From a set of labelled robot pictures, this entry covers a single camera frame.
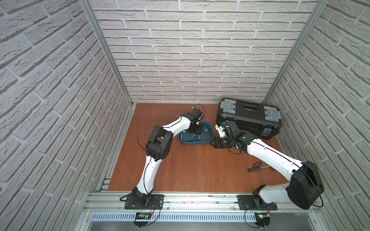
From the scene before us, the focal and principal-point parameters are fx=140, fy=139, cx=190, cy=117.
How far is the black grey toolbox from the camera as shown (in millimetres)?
891

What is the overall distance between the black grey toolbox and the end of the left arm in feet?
0.48

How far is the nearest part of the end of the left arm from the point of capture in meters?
0.77
